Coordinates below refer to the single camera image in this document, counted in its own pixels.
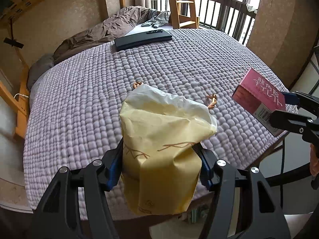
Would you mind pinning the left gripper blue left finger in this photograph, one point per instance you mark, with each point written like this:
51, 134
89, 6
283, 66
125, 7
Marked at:
101, 176

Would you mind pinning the dark grey pillow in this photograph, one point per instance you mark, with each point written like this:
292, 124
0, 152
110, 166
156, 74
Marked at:
45, 63

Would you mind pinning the black flat box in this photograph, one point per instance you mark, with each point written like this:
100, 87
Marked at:
142, 38

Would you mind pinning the yellow paper bag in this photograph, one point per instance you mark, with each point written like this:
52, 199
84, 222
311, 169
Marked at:
160, 168

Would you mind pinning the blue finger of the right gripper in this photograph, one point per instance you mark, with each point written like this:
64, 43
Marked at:
288, 121
291, 98

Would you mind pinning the grey clothing on bed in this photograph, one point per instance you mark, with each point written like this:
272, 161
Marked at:
158, 21

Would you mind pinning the black wall mounted device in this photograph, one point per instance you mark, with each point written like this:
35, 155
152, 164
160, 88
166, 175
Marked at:
11, 41

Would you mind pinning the brown crumpled duvet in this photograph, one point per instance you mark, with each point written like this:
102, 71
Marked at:
116, 26

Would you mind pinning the person right hand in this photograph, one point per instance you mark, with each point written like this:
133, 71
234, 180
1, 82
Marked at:
314, 164

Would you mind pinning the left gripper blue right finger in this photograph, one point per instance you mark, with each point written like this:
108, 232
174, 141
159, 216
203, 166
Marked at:
220, 178

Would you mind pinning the wooden bunk bed frame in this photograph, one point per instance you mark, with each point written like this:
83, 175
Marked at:
41, 25

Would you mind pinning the black balcony railing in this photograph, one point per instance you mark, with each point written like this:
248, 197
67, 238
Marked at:
230, 16

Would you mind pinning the wooden bunk ladder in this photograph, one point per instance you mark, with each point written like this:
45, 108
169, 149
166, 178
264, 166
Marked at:
180, 21

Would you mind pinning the lavender quilted bed blanket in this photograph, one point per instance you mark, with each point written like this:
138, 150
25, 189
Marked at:
74, 118

